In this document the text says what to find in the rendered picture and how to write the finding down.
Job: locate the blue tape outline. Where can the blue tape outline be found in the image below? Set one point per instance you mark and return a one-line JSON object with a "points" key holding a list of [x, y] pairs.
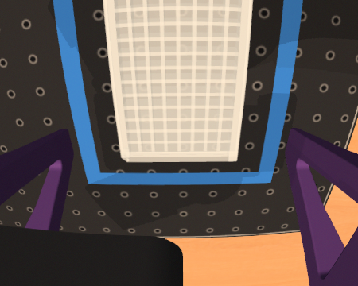
{"points": [[288, 42]]}

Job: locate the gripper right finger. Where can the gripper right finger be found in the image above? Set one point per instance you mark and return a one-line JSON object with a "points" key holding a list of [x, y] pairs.
{"points": [[328, 262]]}

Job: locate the dark grey perforated base plate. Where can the dark grey perforated base plate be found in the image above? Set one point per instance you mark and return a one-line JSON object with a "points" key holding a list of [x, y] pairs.
{"points": [[34, 103]]}

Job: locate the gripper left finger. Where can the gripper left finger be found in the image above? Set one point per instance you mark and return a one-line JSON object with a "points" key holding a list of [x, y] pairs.
{"points": [[20, 166]]}

